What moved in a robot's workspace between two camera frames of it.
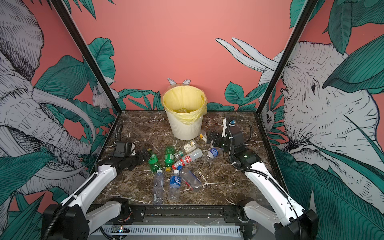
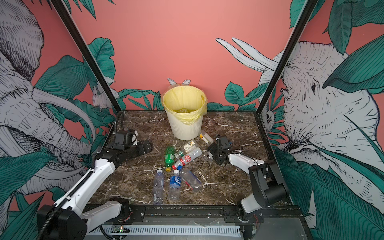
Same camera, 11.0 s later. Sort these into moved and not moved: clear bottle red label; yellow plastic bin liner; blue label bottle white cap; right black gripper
Moved: right black gripper
Not moved: yellow plastic bin liner; blue label bottle white cap; clear bottle red label
